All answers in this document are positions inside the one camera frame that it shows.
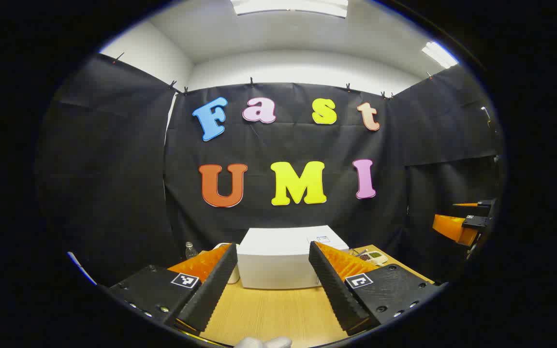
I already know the row of backdrop clips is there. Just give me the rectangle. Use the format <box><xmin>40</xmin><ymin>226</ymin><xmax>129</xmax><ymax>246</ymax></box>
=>
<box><xmin>112</xmin><ymin>51</ymin><xmax>435</xmax><ymax>100</ymax></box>

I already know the white divided snack tray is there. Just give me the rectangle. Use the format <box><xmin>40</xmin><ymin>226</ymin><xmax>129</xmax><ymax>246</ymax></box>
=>
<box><xmin>359</xmin><ymin>249</ymin><xmax>389</xmax><ymax>267</ymax></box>

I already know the white toaster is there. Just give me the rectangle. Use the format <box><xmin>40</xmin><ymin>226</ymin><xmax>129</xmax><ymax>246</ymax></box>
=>
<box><xmin>212</xmin><ymin>243</ymin><xmax>241</xmax><ymax>285</ymax></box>

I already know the black backdrop cloth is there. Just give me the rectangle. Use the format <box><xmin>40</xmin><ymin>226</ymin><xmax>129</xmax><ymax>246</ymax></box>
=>
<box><xmin>34</xmin><ymin>53</ymin><xmax>506</xmax><ymax>286</ymax></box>

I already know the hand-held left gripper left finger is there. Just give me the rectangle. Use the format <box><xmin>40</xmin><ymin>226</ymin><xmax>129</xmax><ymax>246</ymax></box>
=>
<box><xmin>107</xmin><ymin>243</ymin><xmax>238</xmax><ymax>334</ymax></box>

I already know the white microwave oven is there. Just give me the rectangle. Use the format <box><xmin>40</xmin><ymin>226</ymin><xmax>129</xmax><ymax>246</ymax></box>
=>
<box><xmin>236</xmin><ymin>225</ymin><xmax>350</xmax><ymax>290</ymax></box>

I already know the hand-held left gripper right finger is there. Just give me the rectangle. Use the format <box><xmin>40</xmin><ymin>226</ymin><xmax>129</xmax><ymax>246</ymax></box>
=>
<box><xmin>308</xmin><ymin>241</ymin><xmax>446</xmax><ymax>336</ymax></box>

